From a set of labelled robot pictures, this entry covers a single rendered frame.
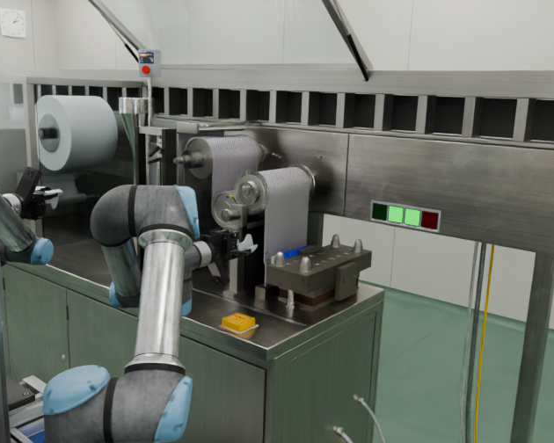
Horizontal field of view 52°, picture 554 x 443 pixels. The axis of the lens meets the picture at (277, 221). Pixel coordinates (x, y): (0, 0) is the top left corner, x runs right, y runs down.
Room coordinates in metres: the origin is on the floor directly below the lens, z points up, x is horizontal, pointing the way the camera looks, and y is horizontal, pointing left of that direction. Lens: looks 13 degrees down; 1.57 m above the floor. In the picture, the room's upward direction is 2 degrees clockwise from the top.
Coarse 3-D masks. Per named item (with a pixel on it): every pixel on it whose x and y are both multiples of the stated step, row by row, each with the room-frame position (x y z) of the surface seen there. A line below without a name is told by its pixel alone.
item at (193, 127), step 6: (180, 126) 2.01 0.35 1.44; (186, 126) 2.00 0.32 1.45; (192, 126) 1.98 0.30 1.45; (198, 126) 1.97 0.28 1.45; (204, 126) 2.00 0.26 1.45; (210, 126) 2.03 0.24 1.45; (216, 126) 2.05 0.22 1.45; (222, 126) 2.08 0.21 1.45; (228, 126) 2.10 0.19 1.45; (234, 126) 2.13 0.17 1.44; (240, 126) 2.15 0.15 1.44; (246, 126) 2.18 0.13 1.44; (252, 126) 2.21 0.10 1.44; (258, 126) 2.24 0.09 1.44; (180, 132) 2.01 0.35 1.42; (186, 132) 2.00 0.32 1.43; (192, 132) 1.98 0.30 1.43; (198, 132) 1.97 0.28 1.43
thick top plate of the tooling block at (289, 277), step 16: (304, 256) 1.87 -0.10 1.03; (320, 256) 1.88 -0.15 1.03; (336, 256) 1.89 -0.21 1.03; (352, 256) 1.89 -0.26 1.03; (368, 256) 1.95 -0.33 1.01; (272, 272) 1.74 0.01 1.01; (288, 272) 1.70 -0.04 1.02; (304, 272) 1.69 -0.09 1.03; (320, 272) 1.71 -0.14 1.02; (288, 288) 1.70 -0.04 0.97; (304, 288) 1.66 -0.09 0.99
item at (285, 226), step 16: (272, 208) 1.83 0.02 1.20; (288, 208) 1.90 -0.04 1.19; (304, 208) 1.97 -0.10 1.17; (272, 224) 1.83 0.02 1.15; (288, 224) 1.90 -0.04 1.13; (304, 224) 1.98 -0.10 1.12; (272, 240) 1.83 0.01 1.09; (288, 240) 1.91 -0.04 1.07; (304, 240) 1.98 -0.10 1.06; (272, 256) 1.84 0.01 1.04
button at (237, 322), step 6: (222, 318) 1.56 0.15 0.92; (228, 318) 1.56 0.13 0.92; (234, 318) 1.56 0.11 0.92; (240, 318) 1.56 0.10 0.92; (246, 318) 1.56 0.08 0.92; (252, 318) 1.57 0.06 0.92; (222, 324) 1.55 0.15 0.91; (228, 324) 1.54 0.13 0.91; (234, 324) 1.53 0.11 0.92; (240, 324) 1.52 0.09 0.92; (246, 324) 1.54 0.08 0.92; (252, 324) 1.56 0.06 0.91; (240, 330) 1.52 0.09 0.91
